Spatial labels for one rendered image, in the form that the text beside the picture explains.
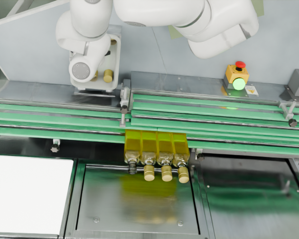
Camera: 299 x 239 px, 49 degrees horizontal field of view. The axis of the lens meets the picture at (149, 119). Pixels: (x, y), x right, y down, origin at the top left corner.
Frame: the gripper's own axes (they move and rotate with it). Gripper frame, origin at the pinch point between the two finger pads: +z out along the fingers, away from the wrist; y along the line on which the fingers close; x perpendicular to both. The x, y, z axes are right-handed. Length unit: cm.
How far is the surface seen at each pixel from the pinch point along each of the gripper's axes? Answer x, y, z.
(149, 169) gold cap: -33.3, 21.8, -25.5
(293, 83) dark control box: -10, 80, 4
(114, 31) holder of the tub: 6.6, 7.6, -1.8
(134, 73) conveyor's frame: -10.3, 15.8, 5.9
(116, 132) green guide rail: -31.9, 10.1, -2.3
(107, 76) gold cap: -10.7, 5.6, 2.0
